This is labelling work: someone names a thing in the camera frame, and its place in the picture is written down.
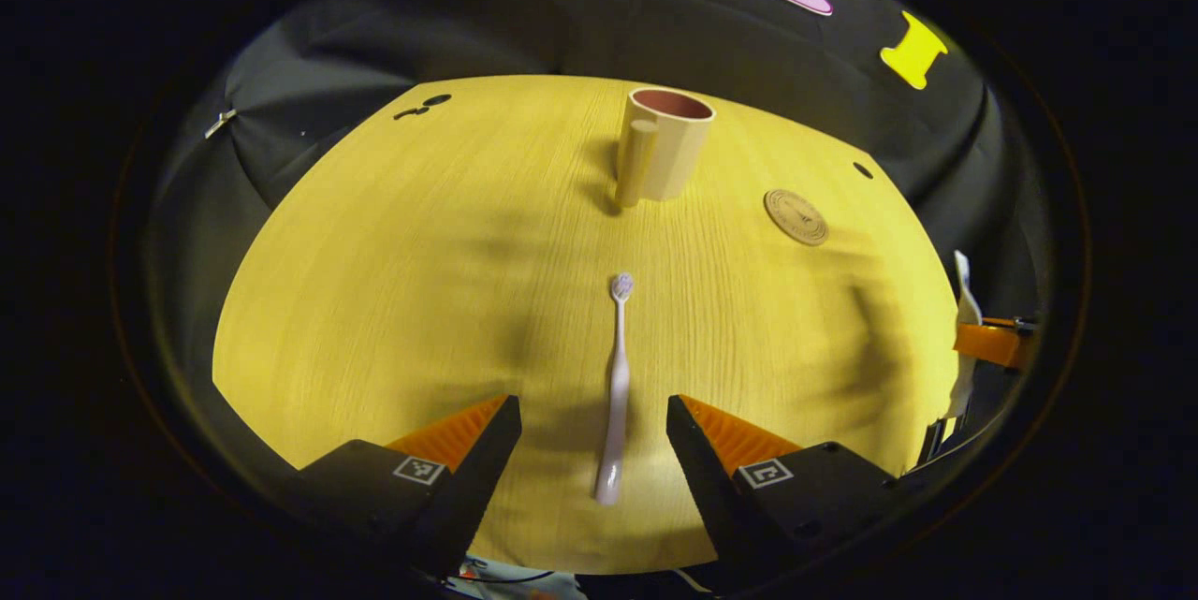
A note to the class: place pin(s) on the pale pink toothbrush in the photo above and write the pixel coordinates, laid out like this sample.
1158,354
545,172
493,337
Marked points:
618,394

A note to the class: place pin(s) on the wooden desktop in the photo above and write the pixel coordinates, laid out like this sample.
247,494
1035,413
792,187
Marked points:
421,282

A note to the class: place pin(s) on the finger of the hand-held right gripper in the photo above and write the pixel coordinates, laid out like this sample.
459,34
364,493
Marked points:
992,344
985,399

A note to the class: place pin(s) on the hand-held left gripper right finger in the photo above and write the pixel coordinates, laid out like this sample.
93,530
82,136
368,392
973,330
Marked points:
702,469

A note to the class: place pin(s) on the black backdrop cloth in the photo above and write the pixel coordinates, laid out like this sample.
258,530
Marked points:
562,29

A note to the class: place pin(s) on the white toothpaste tube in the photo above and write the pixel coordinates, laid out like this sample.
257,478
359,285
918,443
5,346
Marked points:
965,300

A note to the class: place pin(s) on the white cloth clip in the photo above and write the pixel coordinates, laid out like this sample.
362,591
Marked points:
220,123

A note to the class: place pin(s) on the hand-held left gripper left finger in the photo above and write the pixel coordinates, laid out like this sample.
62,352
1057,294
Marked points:
482,469

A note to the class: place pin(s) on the beige cup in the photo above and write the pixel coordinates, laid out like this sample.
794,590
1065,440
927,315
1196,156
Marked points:
669,155

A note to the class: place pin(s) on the round brown coaster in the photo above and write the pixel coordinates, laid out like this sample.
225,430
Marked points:
796,217

